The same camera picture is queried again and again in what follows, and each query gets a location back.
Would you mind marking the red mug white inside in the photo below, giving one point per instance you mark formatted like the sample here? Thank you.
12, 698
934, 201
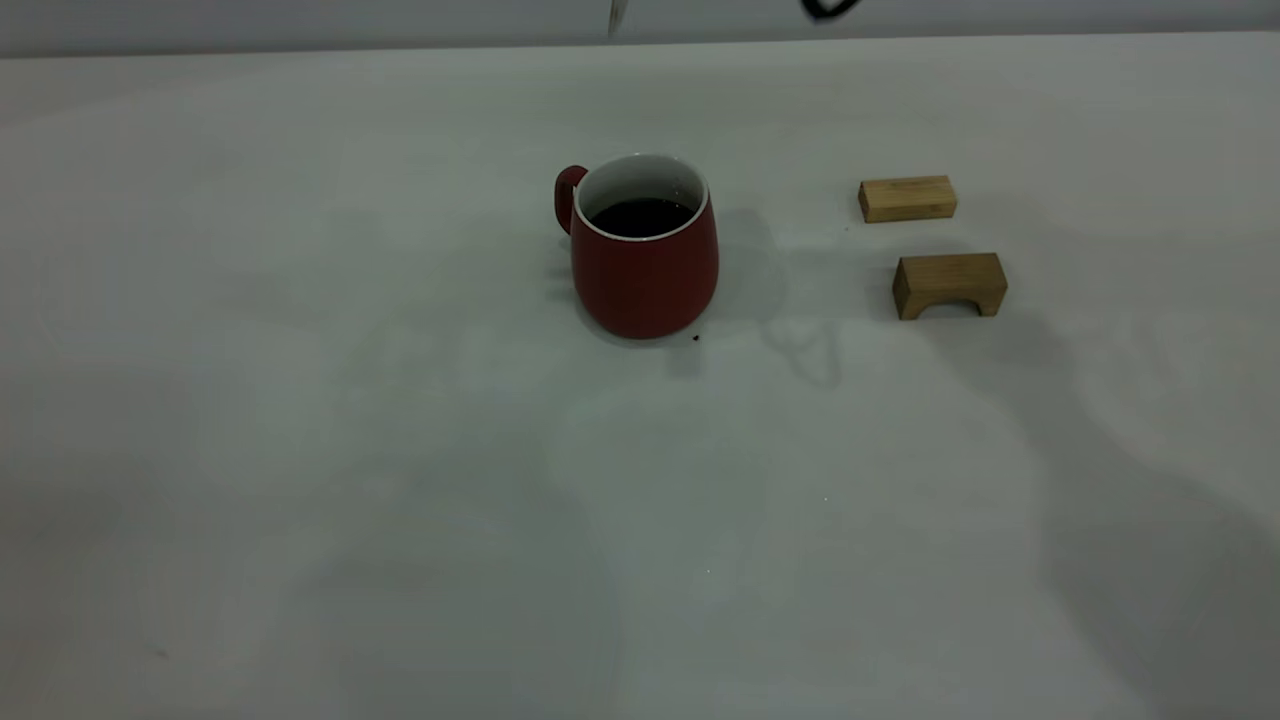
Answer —
645, 290

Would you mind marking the flat rectangular wooden block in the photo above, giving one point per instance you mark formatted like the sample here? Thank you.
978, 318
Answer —
905, 198

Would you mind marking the dark coffee liquid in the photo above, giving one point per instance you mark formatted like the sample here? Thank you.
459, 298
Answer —
640, 218

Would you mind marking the arched wooden block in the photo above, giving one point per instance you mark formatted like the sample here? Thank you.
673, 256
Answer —
950, 270

